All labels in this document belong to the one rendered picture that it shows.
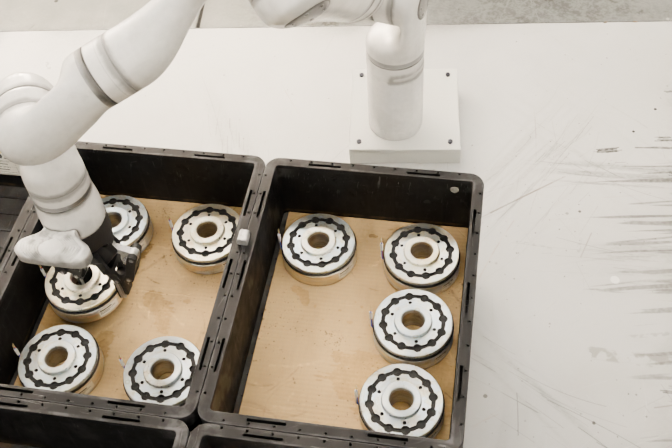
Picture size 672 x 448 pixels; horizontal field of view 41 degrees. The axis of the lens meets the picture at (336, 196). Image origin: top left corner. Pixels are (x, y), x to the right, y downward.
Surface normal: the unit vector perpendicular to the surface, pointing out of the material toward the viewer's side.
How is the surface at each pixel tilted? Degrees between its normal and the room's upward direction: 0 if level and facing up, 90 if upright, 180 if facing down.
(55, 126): 78
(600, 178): 0
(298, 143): 0
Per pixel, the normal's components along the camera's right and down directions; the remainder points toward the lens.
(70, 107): 0.37, 0.44
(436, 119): -0.06, -0.58
